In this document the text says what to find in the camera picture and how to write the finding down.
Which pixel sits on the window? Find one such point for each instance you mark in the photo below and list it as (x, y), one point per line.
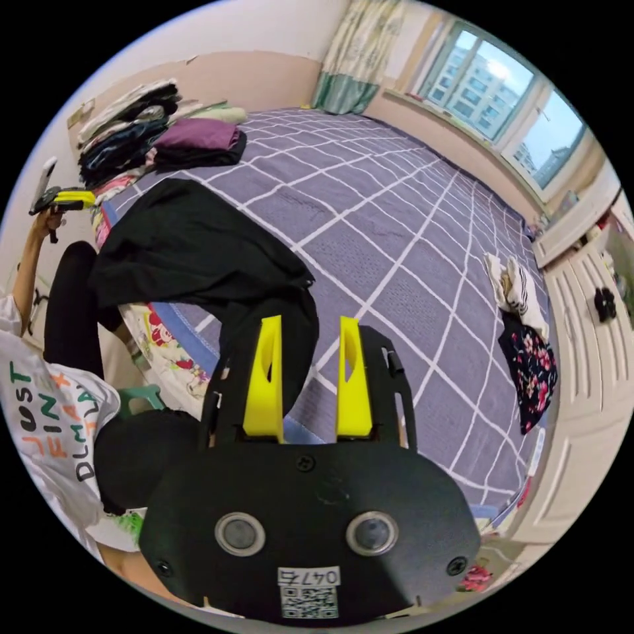
(500, 94)

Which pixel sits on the person's body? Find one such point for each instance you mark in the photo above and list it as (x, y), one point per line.
(54, 421)

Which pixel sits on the pile of clothes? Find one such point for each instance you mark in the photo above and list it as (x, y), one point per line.
(530, 356)
(143, 133)

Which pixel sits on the white cupboard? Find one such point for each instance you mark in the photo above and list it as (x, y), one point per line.
(584, 386)

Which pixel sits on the person's left forearm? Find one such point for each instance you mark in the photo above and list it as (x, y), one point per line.
(27, 277)

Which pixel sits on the person's left hand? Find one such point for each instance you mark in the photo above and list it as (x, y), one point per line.
(42, 225)

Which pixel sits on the bed with purple checked quilt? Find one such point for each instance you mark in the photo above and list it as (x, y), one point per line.
(376, 198)

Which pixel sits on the black pants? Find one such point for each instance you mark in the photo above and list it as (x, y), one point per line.
(198, 252)

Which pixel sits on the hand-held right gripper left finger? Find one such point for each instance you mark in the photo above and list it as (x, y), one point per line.
(262, 396)

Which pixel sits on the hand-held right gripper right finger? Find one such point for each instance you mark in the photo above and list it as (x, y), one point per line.
(352, 406)

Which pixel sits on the green plastic stool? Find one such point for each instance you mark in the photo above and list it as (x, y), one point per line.
(141, 398)

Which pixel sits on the green patterned curtain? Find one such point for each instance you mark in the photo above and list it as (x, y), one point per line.
(356, 54)

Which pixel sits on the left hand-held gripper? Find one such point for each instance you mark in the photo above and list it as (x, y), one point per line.
(45, 203)

